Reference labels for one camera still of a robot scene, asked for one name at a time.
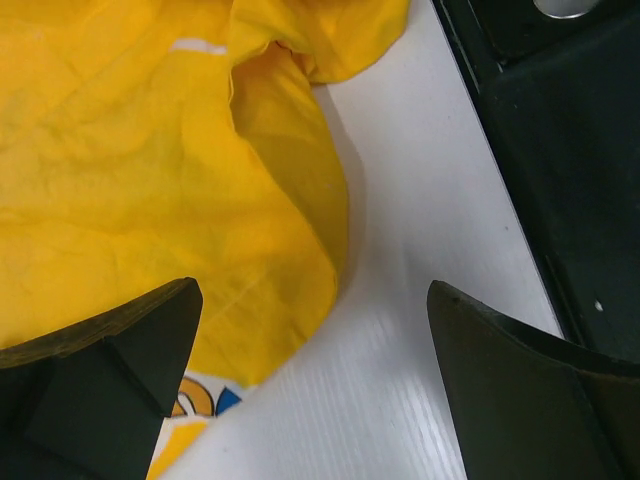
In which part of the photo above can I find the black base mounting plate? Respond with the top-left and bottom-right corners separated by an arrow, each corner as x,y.
435,1 -> 639,362

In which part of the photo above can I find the yellow printed pillowcase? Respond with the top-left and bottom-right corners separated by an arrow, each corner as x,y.
1,1 -> 409,479

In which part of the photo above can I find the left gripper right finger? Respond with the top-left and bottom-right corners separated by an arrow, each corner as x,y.
426,281 -> 639,479

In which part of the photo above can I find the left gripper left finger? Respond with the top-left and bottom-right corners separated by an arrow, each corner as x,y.
1,278 -> 203,479

